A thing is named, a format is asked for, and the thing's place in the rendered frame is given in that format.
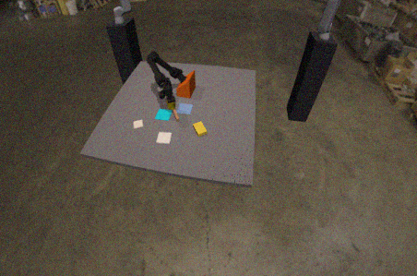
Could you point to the yellow flat block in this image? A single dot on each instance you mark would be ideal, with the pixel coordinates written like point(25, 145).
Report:
point(200, 129)

